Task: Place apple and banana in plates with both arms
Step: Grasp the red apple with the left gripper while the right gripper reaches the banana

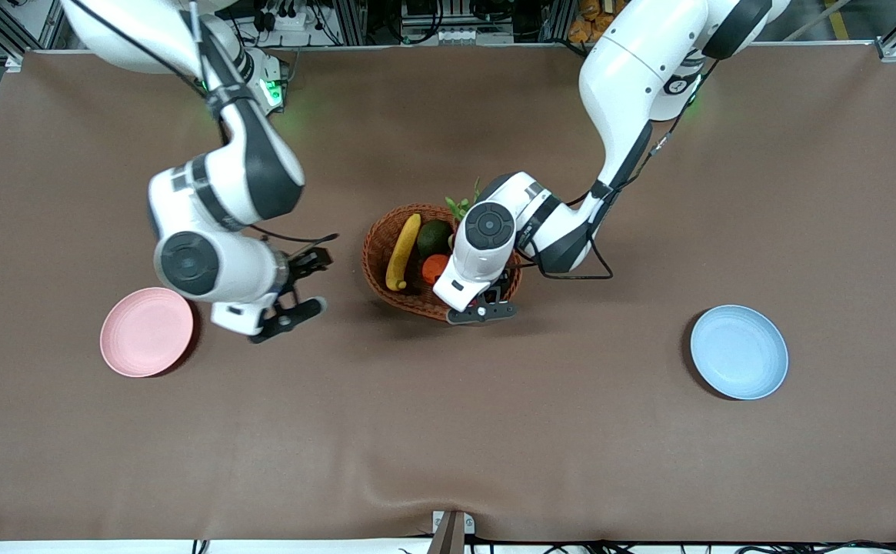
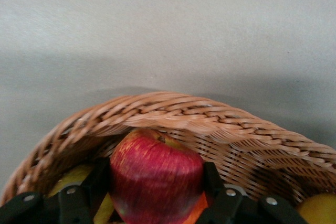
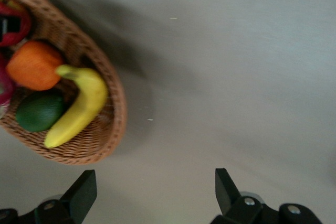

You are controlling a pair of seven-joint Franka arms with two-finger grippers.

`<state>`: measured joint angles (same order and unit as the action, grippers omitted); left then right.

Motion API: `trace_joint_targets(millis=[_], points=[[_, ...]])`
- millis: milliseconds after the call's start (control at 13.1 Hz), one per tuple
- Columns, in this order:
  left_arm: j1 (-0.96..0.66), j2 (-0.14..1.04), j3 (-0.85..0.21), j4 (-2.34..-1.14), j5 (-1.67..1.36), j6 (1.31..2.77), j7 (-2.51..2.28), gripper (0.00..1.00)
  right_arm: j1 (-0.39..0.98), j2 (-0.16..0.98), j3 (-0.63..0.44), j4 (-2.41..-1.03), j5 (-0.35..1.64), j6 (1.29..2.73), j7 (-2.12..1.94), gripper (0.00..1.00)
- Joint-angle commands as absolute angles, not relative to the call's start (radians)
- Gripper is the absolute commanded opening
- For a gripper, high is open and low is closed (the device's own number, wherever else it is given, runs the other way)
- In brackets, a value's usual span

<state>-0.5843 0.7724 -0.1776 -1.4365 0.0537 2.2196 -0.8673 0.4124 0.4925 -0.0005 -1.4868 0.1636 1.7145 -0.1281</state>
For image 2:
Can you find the orange tangerine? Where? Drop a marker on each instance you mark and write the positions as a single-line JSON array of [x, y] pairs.
[[200, 208]]

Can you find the olive yellow kiwi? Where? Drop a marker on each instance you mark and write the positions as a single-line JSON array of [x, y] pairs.
[[72, 178]]

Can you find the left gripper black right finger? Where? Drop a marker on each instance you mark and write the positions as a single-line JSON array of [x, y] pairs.
[[225, 205]]

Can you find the yellow banana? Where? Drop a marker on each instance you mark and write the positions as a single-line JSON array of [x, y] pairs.
[[317, 209]]

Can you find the brown wicker basket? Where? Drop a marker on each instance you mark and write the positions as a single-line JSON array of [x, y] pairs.
[[183, 119]]

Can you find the red apple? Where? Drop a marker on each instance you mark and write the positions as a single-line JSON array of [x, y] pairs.
[[155, 176]]

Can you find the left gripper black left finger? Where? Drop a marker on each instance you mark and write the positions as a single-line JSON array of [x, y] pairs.
[[89, 195]]

